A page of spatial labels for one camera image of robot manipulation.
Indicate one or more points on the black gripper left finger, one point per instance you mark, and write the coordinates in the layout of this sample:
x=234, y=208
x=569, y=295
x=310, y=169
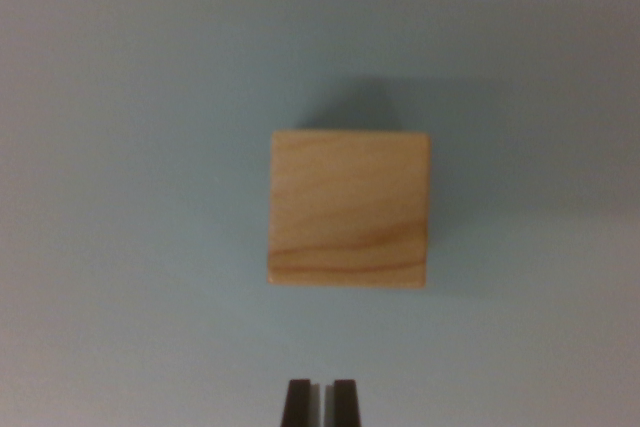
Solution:
x=299, y=404

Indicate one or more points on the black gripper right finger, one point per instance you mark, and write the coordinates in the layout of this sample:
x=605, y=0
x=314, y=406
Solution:
x=345, y=404

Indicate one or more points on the light wooden cube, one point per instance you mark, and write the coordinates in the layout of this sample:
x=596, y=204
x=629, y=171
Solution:
x=349, y=209

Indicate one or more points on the translucent plastic bin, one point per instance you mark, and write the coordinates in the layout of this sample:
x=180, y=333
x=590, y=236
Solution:
x=100, y=147

